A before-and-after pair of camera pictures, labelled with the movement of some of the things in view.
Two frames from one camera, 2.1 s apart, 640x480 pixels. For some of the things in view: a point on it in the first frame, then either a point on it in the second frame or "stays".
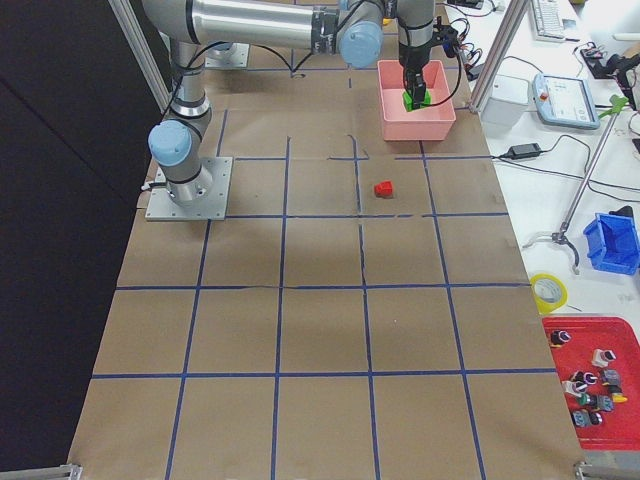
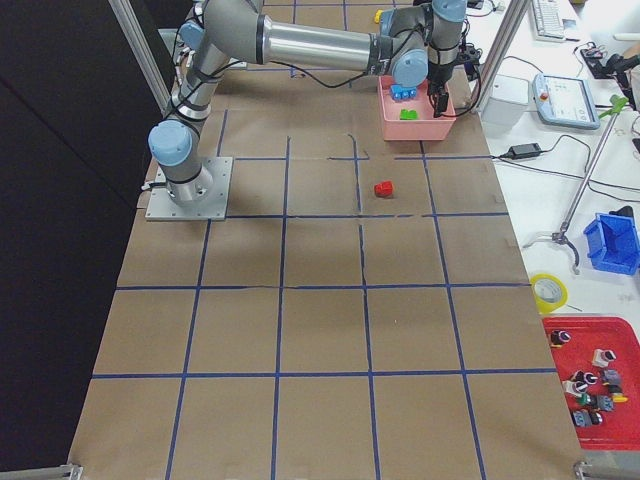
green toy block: [408, 101] to [406, 114]
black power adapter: [525, 151] stays
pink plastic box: [430, 122] stays
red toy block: [384, 189] stays
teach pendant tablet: [565, 101] stays
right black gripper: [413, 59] to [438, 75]
